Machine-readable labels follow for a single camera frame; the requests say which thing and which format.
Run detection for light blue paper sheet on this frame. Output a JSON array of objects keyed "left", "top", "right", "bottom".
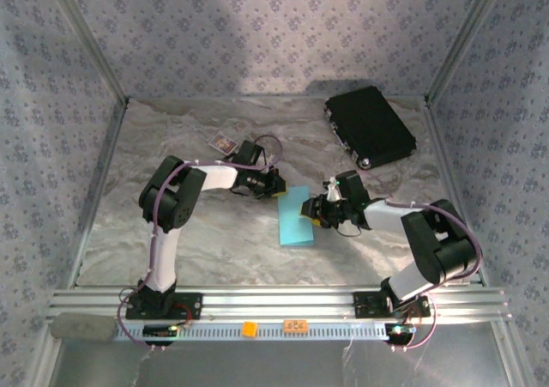
[{"left": 277, "top": 184, "right": 317, "bottom": 247}]

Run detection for small printed card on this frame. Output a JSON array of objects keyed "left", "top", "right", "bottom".
[{"left": 208, "top": 131, "right": 239, "bottom": 156}]

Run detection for black hard case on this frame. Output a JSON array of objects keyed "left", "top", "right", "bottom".
[{"left": 323, "top": 85, "right": 418, "bottom": 172}]

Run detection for right controller board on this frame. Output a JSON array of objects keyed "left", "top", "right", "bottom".
[{"left": 384, "top": 323, "right": 417, "bottom": 339}]

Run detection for controller board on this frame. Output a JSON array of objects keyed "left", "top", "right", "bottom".
[
  {"left": 142, "top": 324, "right": 179, "bottom": 339},
  {"left": 384, "top": 323, "right": 417, "bottom": 339}
]

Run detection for left controller board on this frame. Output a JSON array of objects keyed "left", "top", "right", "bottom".
[{"left": 142, "top": 324, "right": 179, "bottom": 339}]

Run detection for grey foam block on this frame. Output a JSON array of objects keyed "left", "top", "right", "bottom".
[{"left": 50, "top": 312, "right": 118, "bottom": 342}]

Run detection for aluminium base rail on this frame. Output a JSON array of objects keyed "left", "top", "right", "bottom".
[{"left": 47, "top": 286, "right": 512, "bottom": 323}]

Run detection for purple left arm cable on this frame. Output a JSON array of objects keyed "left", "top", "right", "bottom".
[{"left": 116, "top": 134, "right": 284, "bottom": 354}]

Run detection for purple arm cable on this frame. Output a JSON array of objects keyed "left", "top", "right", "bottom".
[
  {"left": 116, "top": 134, "right": 284, "bottom": 354},
  {"left": 362, "top": 170, "right": 484, "bottom": 352}
]

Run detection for aluminium side rail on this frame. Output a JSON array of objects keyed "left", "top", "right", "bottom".
[
  {"left": 424, "top": 101, "right": 488, "bottom": 287},
  {"left": 68, "top": 101, "right": 130, "bottom": 288}
]

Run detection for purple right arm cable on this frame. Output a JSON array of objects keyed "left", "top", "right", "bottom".
[{"left": 362, "top": 170, "right": 484, "bottom": 352}]

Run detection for white slotted cable duct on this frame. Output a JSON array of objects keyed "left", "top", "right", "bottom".
[{"left": 115, "top": 320, "right": 389, "bottom": 342}]

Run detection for aluminium frame post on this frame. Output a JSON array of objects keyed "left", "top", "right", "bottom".
[{"left": 424, "top": 0, "right": 511, "bottom": 105}]

